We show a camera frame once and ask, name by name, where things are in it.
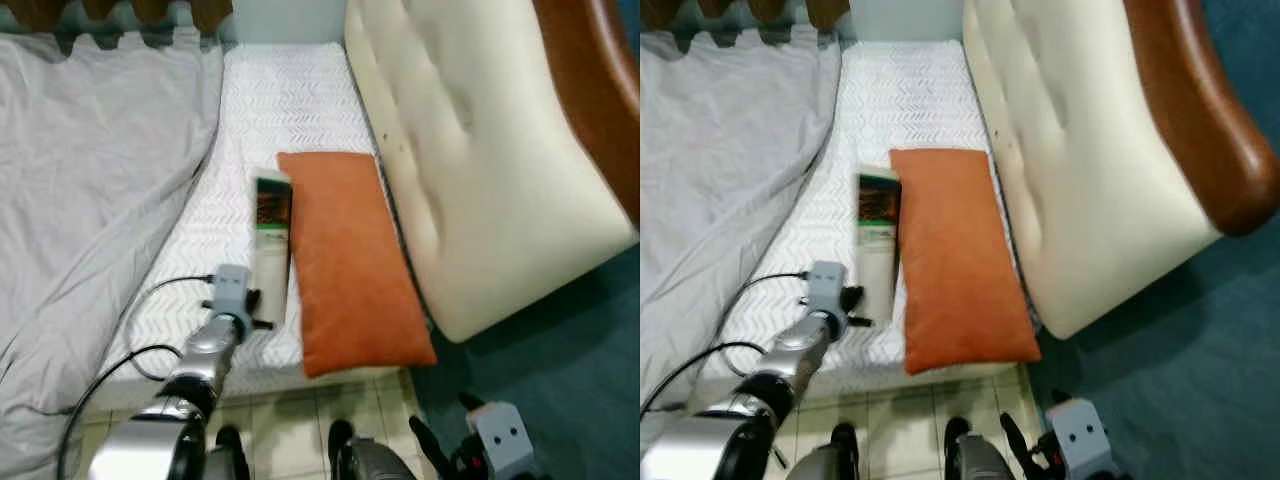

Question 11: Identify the black grey robot right leg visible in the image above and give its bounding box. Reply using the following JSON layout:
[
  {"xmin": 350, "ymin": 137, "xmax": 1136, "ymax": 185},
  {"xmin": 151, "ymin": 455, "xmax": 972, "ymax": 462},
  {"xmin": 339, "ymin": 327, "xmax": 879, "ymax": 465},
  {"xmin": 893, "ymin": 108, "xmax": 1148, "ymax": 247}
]
[
  {"xmin": 943, "ymin": 416, "xmax": 1018, "ymax": 480},
  {"xmin": 327, "ymin": 419, "xmax": 423, "ymax": 480}
]

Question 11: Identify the black grey robot leg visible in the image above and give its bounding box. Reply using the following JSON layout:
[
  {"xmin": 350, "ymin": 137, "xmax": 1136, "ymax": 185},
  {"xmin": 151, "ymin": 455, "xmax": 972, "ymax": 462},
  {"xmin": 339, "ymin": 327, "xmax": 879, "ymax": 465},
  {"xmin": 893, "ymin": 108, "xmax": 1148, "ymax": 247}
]
[
  {"xmin": 203, "ymin": 424, "xmax": 253, "ymax": 480},
  {"xmin": 943, "ymin": 416, "xmax": 1018, "ymax": 480},
  {"xmin": 818, "ymin": 421, "xmax": 863, "ymax": 480},
  {"xmin": 327, "ymin": 419, "xmax": 423, "ymax": 480}
]

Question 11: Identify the cream bed base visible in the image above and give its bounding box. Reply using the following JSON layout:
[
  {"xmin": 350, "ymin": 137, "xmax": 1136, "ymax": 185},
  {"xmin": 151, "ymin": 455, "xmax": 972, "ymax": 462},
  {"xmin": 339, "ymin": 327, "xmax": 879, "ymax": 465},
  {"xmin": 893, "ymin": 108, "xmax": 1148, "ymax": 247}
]
[
  {"xmin": 85, "ymin": 362, "xmax": 413, "ymax": 413},
  {"xmin": 690, "ymin": 360, "xmax": 1031, "ymax": 411}
]

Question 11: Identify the orange rectangular pillow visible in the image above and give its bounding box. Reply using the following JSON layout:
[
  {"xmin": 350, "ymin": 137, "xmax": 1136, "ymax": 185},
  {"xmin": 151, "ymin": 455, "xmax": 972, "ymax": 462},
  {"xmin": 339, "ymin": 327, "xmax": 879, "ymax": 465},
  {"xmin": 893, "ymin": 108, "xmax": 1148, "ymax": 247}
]
[
  {"xmin": 888, "ymin": 147, "xmax": 1043, "ymax": 377},
  {"xmin": 276, "ymin": 150, "xmax": 439, "ymax": 380}
]

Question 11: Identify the black grey robot left leg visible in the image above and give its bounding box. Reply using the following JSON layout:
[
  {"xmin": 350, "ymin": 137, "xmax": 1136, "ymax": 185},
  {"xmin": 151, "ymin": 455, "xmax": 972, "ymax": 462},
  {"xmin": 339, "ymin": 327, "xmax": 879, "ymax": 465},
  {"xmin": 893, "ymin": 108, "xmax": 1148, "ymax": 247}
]
[
  {"xmin": 203, "ymin": 424, "xmax": 253, "ymax": 480},
  {"xmin": 818, "ymin": 421, "xmax": 863, "ymax": 480}
]

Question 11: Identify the grey bed sheet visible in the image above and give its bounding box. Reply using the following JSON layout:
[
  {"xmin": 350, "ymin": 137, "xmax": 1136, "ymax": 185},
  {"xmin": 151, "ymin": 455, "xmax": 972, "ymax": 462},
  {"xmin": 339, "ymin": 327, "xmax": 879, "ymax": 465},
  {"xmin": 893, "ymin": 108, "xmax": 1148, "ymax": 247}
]
[
  {"xmin": 640, "ymin": 27, "xmax": 843, "ymax": 426},
  {"xmin": 0, "ymin": 28, "xmax": 225, "ymax": 480}
]

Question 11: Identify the white chevron quilted mattress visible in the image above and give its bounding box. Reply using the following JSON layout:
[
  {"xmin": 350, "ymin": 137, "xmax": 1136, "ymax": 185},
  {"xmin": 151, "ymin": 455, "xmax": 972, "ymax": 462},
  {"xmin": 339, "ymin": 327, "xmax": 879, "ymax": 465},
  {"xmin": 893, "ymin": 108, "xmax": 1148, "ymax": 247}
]
[
  {"xmin": 698, "ymin": 39, "xmax": 1033, "ymax": 386},
  {"xmin": 98, "ymin": 41, "xmax": 406, "ymax": 389}
]

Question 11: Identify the cream padded headboard cushion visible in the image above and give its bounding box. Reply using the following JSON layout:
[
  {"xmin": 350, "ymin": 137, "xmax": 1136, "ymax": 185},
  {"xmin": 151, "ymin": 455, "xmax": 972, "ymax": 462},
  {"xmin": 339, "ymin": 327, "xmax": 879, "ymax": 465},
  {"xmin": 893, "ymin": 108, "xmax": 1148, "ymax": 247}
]
[
  {"xmin": 962, "ymin": 0, "xmax": 1225, "ymax": 342},
  {"xmin": 344, "ymin": 0, "xmax": 640, "ymax": 345}
]

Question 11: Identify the brown curtain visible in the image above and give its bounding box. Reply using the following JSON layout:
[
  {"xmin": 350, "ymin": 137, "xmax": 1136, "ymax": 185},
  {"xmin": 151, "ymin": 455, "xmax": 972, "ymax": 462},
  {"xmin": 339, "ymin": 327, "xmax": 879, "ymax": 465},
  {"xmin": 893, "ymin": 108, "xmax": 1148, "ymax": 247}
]
[
  {"xmin": 0, "ymin": 0, "xmax": 235, "ymax": 38},
  {"xmin": 640, "ymin": 0, "xmax": 852, "ymax": 33}
]

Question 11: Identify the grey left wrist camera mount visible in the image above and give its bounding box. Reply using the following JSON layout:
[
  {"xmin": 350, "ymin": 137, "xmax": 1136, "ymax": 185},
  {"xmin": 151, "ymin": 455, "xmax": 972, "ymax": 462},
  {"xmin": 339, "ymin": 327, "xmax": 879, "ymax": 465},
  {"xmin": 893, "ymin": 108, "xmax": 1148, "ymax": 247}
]
[
  {"xmin": 205, "ymin": 264, "xmax": 254, "ymax": 318},
  {"xmin": 800, "ymin": 260, "xmax": 849, "ymax": 315}
]

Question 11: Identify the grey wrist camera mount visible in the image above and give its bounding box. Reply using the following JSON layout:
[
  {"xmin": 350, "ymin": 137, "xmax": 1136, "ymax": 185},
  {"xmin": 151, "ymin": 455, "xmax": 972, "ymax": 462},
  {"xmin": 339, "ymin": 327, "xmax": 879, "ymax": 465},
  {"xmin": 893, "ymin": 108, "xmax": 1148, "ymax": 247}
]
[
  {"xmin": 467, "ymin": 401, "xmax": 538, "ymax": 480},
  {"xmin": 1043, "ymin": 397, "xmax": 1114, "ymax": 480},
  {"xmin": 800, "ymin": 260, "xmax": 849, "ymax": 315},
  {"xmin": 205, "ymin": 264, "xmax": 254, "ymax": 318}
]

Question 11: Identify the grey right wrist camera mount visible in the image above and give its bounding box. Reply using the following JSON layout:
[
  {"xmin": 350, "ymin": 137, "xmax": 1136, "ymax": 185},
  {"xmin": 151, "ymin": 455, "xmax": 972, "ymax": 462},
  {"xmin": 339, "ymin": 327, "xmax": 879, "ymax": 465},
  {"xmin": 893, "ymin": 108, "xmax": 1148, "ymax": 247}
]
[
  {"xmin": 467, "ymin": 401, "xmax": 538, "ymax": 480},
  {"xmin": 1043, "ymin": 397, "xmax": 1114, "ymax": 480}
]

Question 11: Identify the brown wooden headboard frame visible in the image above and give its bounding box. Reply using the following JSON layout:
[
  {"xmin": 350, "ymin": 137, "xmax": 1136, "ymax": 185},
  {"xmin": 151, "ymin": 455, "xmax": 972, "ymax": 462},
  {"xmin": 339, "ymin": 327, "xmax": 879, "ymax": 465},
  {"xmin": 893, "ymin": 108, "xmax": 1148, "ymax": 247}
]
[
  {"xmin": 1124, "ymin": 0, "xmax": 1280, "ymax": 239},
  {"xmin": 532, "ymin": 0, "xmax": 641, "ymax": 229}
]

